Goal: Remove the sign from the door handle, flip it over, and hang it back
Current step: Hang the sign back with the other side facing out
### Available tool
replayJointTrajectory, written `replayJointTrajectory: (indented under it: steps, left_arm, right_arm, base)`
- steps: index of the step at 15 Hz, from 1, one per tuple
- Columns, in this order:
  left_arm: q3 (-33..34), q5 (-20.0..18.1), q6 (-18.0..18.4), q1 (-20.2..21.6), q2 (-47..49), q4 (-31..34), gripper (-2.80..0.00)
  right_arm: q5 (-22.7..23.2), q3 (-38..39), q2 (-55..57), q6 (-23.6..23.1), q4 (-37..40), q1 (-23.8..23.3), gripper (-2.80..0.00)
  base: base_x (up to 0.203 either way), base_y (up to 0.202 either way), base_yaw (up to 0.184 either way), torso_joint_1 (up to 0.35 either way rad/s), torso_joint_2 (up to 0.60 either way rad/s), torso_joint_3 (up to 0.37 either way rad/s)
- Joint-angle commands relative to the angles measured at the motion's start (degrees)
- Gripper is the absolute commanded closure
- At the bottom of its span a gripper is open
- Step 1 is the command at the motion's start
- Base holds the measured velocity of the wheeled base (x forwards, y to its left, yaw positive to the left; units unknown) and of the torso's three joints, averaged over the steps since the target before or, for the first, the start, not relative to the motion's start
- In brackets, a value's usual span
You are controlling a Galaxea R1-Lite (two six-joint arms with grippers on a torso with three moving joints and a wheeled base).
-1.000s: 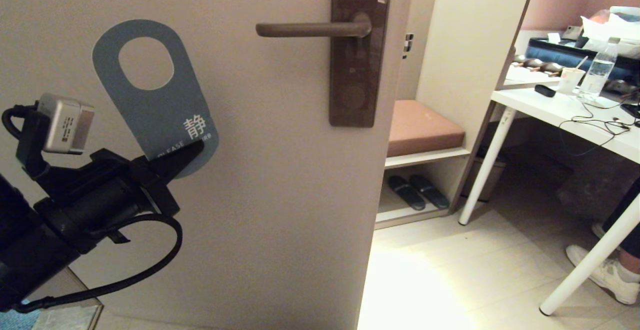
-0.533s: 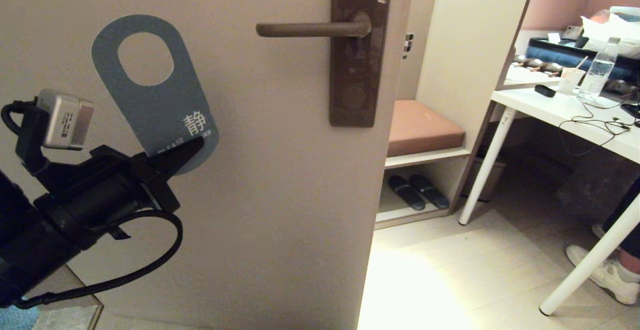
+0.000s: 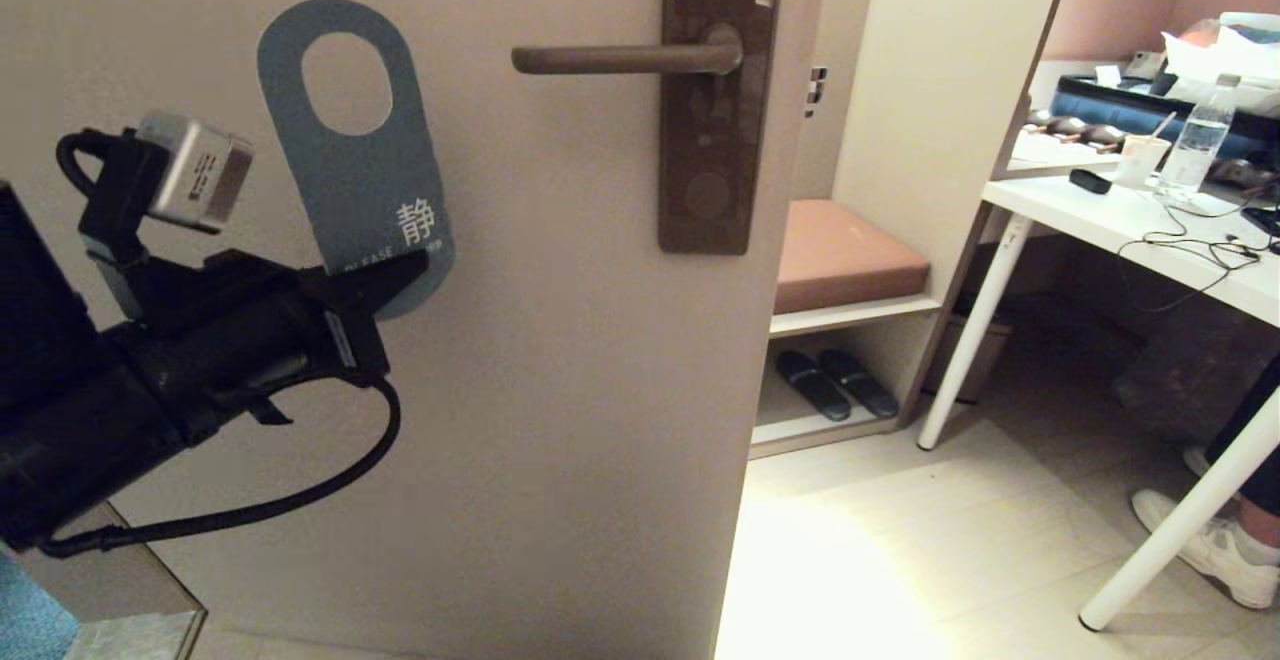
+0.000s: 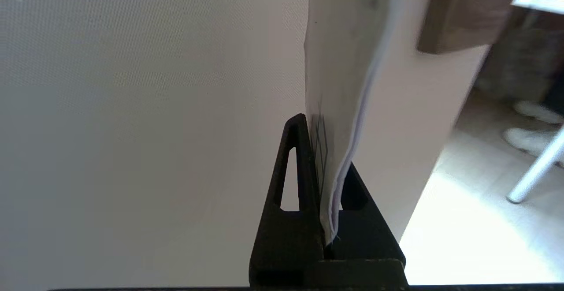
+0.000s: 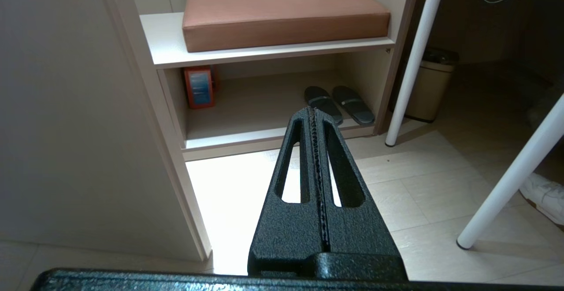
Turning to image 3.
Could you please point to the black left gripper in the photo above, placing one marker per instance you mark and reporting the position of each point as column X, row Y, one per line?
column 350, row 340

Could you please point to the do-not-disturb door hanger sign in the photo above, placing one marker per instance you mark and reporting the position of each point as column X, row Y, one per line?
column 365, row 180

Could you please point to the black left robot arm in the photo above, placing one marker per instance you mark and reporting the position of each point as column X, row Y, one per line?
column 150, row 380

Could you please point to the beige door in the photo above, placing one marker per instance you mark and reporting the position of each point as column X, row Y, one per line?
column 560, row 390

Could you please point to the brown door lock plate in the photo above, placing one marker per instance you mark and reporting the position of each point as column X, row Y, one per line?
column 715, row 160

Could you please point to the dark grey slipper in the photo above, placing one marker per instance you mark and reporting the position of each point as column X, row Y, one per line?
column 862, row 380
column 812, row 385

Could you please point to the brown seat cushion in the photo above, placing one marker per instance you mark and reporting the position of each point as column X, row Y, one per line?
column 850, row 255

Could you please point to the beige waste bin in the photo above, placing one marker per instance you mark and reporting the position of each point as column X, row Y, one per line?
column 975, row 360

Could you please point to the cream bench cabinet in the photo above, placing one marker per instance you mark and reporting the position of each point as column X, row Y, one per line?
column 950, row 90

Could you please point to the small black case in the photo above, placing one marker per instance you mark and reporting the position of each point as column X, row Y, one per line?
column 1090, row 181

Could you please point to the white table with round legs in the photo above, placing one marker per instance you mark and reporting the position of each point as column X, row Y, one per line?
column 1100, row 220

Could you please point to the dark blue bag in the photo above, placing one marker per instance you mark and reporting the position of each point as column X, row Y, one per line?
column 1110, row 105

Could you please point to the white paper cup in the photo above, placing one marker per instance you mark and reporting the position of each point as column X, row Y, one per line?
column 1140, row 162

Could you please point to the grey plastic bag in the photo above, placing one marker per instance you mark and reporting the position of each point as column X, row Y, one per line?
column 1180, row 380

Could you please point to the clear plastic water bottle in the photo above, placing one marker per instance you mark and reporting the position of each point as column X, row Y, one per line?
column 1195, row 150

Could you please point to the white sneaker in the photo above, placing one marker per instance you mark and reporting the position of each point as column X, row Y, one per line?
column 1215, row 555
column 1198, row 458

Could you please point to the white plastic bag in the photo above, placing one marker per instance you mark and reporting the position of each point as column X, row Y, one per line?
column 1225, row 55

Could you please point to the leg in black trousers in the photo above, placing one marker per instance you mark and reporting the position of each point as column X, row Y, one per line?
column 1260, row 440

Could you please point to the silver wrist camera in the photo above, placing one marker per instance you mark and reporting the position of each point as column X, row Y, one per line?
column 195, row 175

